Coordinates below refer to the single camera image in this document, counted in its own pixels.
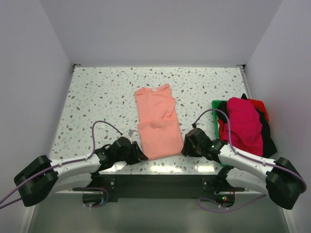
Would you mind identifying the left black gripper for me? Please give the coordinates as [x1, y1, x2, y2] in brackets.
[114, 141, 147, 165]

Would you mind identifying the salmon pink t shirt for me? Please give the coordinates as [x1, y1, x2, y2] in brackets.
[135, 83, 184, 160]

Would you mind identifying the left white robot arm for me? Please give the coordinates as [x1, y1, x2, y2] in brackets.
[14, 137, 148, 207]

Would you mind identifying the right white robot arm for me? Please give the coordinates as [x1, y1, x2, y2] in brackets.
[182, 128, 307, 210]

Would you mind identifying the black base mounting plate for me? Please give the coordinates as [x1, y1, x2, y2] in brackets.
[72, 167, 246, 207]

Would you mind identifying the green plastic bin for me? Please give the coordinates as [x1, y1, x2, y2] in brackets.
[210, 99, 231, 167]

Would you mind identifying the magenta t shirt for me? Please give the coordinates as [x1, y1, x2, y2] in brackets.
[221, 97, 263, 157]

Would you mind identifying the black t shirt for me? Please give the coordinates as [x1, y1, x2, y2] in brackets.
[217, 94, 277, 158]

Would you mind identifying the red t shirt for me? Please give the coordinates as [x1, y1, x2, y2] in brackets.
[248, 99, 269, 122]

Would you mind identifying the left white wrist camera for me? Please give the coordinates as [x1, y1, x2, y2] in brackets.
[122, 129, 136, 141]

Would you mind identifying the aluminium rail frame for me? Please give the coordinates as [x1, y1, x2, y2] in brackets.
[20, 67, 289, 233]

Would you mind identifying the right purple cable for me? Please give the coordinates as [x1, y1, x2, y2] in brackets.
[191, 108, 308, 213]

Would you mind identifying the purple cable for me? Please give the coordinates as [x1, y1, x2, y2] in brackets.
[0, 120, 126, 209]
[191, 108, 308, 213]

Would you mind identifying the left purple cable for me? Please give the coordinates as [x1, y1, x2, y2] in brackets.
[0, 120, 126, 209]

